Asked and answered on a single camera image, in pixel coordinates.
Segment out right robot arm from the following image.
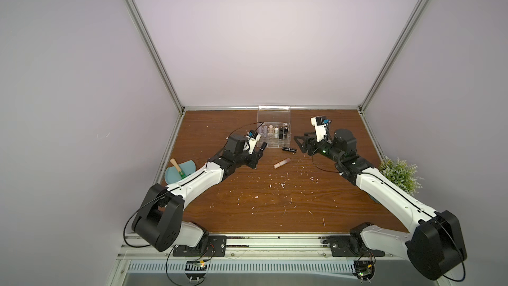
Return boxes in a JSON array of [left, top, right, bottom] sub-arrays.
[[294, 129, 467, 281]]

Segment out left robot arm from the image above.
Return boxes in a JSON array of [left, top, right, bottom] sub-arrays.
[[126, 131, 267, 255]]

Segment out clear acrylic lipstick organizer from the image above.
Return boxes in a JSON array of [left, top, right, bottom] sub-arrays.
[[257, 105, 291, 148]]

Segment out peach lip gloss tube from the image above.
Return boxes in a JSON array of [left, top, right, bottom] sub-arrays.
[[273, 158, 291, 169]]

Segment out potted green plant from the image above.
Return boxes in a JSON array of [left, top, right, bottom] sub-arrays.
[[378, 157, 423, 196]]

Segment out teal dustpan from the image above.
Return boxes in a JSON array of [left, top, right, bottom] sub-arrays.
[[164, 160, 197, 185]]

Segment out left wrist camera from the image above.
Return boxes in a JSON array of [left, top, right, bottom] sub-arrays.
[[243, 130, 261, 154]]

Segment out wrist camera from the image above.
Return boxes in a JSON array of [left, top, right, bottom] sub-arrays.
[[311, 116, 332, 142], [243, 130, 261, 154]]

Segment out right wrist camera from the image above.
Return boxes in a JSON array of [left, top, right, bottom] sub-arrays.
[[311, 116, 332, 142]]

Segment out green rake wooden handle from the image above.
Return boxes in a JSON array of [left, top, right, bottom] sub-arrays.
[[170, 158, 187, 179]]

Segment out aluminium front rail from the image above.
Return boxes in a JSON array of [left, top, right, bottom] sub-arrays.
[[116, 226, 410, 260]]

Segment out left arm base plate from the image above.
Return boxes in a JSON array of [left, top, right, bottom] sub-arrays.
[[172, 235, 227, 258]]

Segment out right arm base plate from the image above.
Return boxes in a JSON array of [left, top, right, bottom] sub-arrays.
[[321, 234, 386, 258]]

